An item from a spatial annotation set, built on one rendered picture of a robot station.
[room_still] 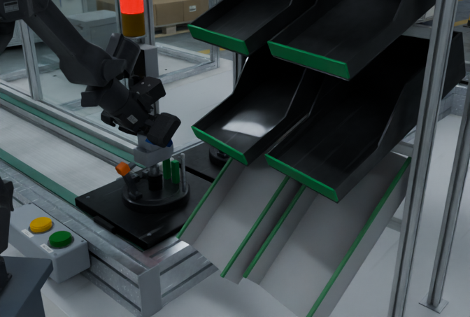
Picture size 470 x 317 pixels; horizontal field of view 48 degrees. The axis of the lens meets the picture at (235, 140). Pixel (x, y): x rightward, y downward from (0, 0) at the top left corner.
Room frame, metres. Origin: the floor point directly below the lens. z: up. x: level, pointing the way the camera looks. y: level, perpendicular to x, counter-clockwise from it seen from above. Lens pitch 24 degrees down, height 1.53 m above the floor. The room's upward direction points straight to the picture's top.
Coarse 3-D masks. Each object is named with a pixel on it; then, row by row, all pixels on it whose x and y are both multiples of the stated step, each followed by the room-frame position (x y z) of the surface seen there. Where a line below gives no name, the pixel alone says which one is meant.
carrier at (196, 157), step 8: (200, 144) 1.22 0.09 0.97; (208, 144) 1.22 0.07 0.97; (184, 152) 1.17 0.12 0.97; (192, 152) 1.17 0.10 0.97; (200, 152) 1.17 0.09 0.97; (208, 152) 1.17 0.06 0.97; (216, 152) 1.13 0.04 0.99; (192, 160) 1.12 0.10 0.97; (200, 160) 1.12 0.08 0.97; (208, 160) 1.12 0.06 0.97; (216, 160) 1.10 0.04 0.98; (224, 160) 1.09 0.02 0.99; (192, 168) 1.08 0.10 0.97; (200, 168) 1.08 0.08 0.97; (208, 168) 1.08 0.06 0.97; (216, 168) 1.08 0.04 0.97; (200, 176) 1.06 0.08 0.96; (208, 176) 1.05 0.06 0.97; (216, 176) 1.04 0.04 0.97
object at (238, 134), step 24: (264, 48) 0.85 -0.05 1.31; (264, 72) 0.85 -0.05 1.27; (288, 72) 0.86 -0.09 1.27; (312, 72) 0.74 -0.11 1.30; (240, 96) 0.82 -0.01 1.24; (264, 96) 0.81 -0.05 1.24; (288, 96) 0.79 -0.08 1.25; (312, 96) 0.75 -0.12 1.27; (216, 120) 0.79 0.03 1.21; (240, 120) 0.77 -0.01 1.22; (264, 120) 0.75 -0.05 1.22; (288, 120) 0.72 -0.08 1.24; (216, 144) 0.72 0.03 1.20; (240, 144) 0.72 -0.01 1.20; (264, 144) 0.69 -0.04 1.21
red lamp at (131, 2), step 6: (120, 0) 1.16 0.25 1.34; (126, 0) 1.15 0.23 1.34; (132, 0) 1.15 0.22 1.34; (138, 0) 1.16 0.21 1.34; (120, 6) 1.16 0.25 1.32; (126, 6) 1.15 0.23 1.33; (132, 6) 1.15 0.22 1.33; (138, 6) 1.16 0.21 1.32; (126, 12) 1.15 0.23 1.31; (132, 12) 1.15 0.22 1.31; (138, 12) 1.16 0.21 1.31
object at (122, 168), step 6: (120, 162) 0.91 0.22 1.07; (132, 162) 0.92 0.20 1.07; (120, 168) 0.89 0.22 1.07; (126, 168) 0.90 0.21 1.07; (132, 168) 0.91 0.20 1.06; (120, 174) 0.90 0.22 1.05; (126, 174) 0.90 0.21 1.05; (126, 180) 0.90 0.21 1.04; (132, 180) 0.91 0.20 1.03; (132, 186) 0.91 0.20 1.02; (132, 192) 0.91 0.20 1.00
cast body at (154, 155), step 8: (144, 136) 0.94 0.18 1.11; (144, 144) 0.94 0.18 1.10; (136, 152) 0.94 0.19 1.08; (144, 152) 0.93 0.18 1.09; (152, 152) 0.93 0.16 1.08; (160, 152) 0.94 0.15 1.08; (168, 152) 0.96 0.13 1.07; (136, 160) 0.94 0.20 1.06; (144, 160) 0.92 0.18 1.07; (152, 160) 0.93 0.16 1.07; (160, 160) 0.94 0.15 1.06
